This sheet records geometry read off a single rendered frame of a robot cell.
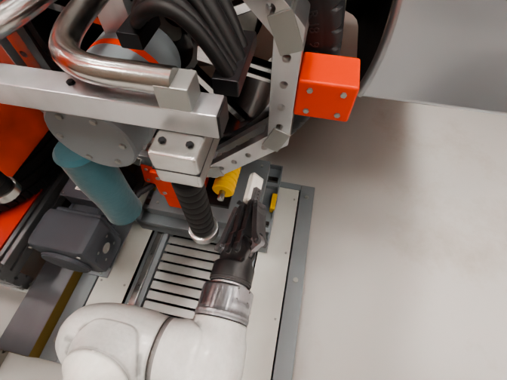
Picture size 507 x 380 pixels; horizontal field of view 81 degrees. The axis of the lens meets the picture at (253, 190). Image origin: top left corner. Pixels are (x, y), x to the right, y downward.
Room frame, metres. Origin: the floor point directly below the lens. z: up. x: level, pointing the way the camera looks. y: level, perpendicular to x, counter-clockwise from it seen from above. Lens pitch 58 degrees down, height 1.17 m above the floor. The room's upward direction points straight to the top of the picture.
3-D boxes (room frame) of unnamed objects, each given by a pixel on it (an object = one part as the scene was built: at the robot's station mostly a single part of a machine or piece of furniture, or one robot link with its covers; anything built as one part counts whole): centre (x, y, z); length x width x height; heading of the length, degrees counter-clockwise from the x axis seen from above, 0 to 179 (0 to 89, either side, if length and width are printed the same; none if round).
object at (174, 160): (0.22, 0.07, 0.93); 0.09 x 0.05 x 0.05; 168
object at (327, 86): (0.39, -0.12, 0.85); 0.09 x 0.08 x 0.07; 78
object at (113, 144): (0.38, 0.21, 0.85); 0.21 x 0.14 x 0.14; 168
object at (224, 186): (0.53, 0.05, 0.51); 0.29 x 0.06 x 0.06; 168
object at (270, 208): (0.62, 0.16, 0.13); 0.50 x 0.36 x 0.10; 78
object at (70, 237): (0.48, 0.50, 0.26); 0.42 x 0.18 x 0.35; 168
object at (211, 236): (0.19, 0.08, 0.83); 0.04 x 0.04 x 0.16
